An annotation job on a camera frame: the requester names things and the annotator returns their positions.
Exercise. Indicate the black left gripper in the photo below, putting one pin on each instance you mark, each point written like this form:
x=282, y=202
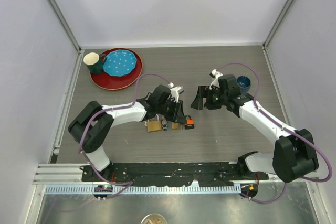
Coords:
x=178, y=114

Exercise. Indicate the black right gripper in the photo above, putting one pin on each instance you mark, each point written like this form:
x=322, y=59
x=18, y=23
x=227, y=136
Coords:
x=203, y=91

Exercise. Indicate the small brass long-shackle padlock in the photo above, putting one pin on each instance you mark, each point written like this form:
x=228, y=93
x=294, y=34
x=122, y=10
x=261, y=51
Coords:
x=176, y=126

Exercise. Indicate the orange black padlock with keys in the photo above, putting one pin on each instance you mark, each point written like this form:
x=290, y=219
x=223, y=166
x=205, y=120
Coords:
x=189, y=123

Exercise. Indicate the keys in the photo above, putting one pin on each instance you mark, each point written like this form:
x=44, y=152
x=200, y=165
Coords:
x=164, y=124

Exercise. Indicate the large brass padlock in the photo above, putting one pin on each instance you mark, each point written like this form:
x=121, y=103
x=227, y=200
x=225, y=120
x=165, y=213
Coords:
x=154, y=124

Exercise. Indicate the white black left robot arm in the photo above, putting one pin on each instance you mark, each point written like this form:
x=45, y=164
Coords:
x=90, y=128

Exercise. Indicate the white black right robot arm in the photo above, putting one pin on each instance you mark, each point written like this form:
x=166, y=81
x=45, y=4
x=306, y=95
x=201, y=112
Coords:
x=292, y=158

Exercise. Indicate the dark blue cup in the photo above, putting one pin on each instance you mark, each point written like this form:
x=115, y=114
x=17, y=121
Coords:
x=244, y=84

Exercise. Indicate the blue dotted plate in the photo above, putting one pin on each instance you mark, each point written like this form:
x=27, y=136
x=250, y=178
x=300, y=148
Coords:
x=119, y=63

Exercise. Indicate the red round tray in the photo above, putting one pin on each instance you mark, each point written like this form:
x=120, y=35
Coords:
x=108, y=82

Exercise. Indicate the round metal object bottom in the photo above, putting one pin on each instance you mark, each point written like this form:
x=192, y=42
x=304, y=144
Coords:
x=154, y=219

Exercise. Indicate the dark green mug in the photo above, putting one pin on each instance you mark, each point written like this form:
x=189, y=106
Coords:
x=95, y=62

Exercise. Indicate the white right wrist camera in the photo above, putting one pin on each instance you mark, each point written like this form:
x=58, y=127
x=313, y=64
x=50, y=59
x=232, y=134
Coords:
x=215, y=75

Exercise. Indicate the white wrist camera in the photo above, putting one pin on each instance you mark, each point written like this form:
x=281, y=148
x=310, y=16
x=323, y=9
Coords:
x=175, y=91
x=215, y=75

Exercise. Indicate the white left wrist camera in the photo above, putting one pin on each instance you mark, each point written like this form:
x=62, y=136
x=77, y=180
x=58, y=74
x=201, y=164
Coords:
x=175, y=91

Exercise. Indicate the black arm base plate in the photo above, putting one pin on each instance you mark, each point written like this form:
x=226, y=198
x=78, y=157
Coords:
x=208, y=174

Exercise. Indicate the aluminium frame rail front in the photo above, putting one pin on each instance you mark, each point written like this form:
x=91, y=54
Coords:
x=72, y=173

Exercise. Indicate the slotted blue-white cable duct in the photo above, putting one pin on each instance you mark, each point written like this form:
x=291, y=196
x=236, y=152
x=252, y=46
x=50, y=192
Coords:
x=96, y=189

